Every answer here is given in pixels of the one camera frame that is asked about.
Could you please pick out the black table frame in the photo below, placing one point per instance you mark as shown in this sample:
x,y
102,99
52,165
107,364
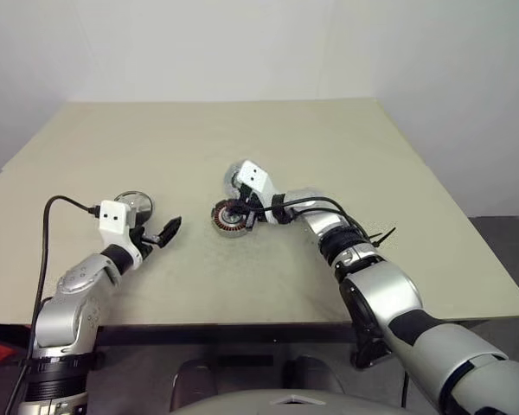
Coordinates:
x,y
225,335

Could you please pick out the dark rounded shape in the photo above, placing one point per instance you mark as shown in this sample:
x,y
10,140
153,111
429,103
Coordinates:
x,y
194,380

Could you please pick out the round motor housing copper windings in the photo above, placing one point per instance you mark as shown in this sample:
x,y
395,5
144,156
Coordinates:
x,y
231,225

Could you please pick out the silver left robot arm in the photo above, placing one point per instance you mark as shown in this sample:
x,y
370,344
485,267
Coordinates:
x,y
69,302

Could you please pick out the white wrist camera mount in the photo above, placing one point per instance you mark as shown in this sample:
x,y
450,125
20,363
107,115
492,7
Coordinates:
x,y
112,216
259,177

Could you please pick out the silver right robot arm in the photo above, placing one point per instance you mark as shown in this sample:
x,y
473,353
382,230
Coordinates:
x,y
385,285

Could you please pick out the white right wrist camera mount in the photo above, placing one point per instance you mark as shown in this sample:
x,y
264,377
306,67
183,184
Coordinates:
x,y
259,177

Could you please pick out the silver spoked rotor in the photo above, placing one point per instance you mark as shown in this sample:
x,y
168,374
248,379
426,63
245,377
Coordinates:
x,y
231,177

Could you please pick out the grey robot torso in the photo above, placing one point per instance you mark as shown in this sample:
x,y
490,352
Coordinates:
x,y
259,404

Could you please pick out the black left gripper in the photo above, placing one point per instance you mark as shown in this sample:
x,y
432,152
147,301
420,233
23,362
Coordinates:
x,y
143,242

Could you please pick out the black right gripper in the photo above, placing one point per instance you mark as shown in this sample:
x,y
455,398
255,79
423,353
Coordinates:
x,y
247,199

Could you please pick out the round silver motor lid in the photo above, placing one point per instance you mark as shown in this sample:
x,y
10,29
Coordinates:
x,y
135,202

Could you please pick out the black zip tie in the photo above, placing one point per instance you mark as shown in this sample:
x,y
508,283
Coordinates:
x,y
382,235

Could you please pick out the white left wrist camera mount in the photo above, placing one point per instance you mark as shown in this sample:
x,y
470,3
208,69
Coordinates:
x,y
112,216

